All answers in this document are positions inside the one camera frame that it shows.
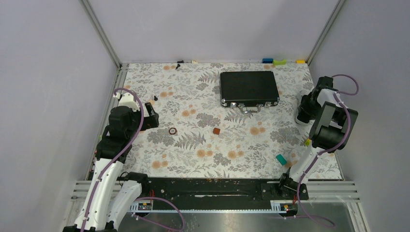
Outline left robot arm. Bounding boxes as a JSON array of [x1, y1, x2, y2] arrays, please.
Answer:
[[63, 87, 159, 232]]

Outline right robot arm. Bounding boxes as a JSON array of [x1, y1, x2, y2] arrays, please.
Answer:
[[276, 75, 358, 201]]

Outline brown poker chip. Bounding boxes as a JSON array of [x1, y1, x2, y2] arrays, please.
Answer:
[[169, 127, 177, 135]]

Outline floral table mat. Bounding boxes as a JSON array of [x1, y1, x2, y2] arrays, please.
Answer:
[[123, 63, 313, 178]]

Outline green block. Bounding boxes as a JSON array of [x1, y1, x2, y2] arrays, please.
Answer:
[[273, 59, 287, 66]]

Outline teal block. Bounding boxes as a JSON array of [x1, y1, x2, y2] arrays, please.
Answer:
[[276, 154, 287, 166]]

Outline black aluminium briefcase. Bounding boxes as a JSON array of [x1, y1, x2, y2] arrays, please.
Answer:
[[220, 71, 280, 107]]

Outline blue block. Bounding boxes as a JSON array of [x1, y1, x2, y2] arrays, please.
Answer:
[[262, 58, 274, 63]]

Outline red-brown wooden block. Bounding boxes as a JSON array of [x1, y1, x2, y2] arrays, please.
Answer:
[[213, 128, 220, 135]]

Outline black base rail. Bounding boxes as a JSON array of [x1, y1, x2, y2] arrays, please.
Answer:
[[118, 177, 310, 210]]

